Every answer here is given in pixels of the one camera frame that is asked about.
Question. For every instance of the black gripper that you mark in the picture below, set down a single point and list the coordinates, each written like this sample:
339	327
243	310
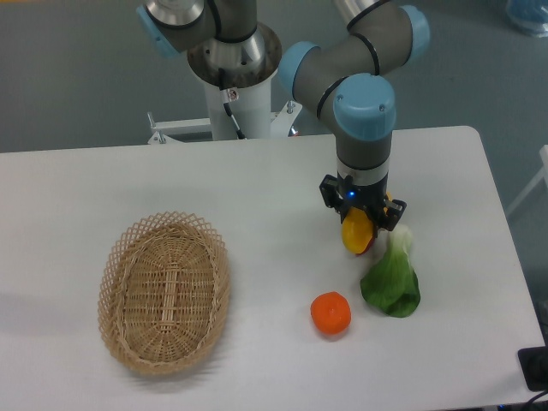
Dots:
339	194

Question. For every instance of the yellow mango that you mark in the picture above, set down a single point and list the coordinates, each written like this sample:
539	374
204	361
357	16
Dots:
356	230

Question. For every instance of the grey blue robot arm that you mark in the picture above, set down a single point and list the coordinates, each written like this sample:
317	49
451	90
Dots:
343	86

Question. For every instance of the woven wicker basket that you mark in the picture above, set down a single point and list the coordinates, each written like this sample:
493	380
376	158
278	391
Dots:
164	296

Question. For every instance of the purple sweet potato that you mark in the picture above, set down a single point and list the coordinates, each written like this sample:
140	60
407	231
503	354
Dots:
367	247

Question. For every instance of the green bok choy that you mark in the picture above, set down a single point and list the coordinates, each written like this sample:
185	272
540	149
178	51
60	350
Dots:
391	285

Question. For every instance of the orange tangerine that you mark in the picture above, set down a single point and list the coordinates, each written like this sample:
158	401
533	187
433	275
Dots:
331	315

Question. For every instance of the black device at edge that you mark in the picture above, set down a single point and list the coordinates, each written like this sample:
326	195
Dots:
533	363

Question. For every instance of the blue plastic bag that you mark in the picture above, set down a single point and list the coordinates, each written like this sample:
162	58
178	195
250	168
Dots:
530	16

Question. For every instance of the white frame at right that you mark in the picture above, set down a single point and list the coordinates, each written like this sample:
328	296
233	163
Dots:
536	185

